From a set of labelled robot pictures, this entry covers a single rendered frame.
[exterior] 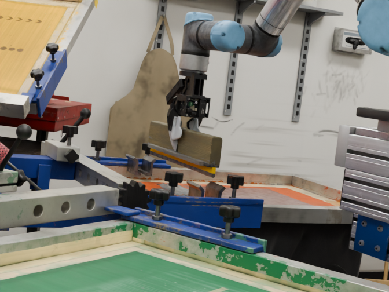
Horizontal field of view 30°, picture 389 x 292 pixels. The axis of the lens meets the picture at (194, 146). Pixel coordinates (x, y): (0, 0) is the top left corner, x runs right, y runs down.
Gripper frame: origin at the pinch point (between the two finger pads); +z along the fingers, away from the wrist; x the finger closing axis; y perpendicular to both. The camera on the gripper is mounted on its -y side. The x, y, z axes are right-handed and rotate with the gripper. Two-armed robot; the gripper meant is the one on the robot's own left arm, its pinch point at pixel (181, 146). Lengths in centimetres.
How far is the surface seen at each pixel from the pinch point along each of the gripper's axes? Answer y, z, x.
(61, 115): -91, 1, -8
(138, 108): -194, 2, 62
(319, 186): -10, 11, 54
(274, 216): 29.1, 12.4, 13.4
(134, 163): -20.0, 8.2, -5.2
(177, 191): -4.3, 13.1, 2.4
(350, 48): -193, -47, 196
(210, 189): 21.1, 7.9, -0.5
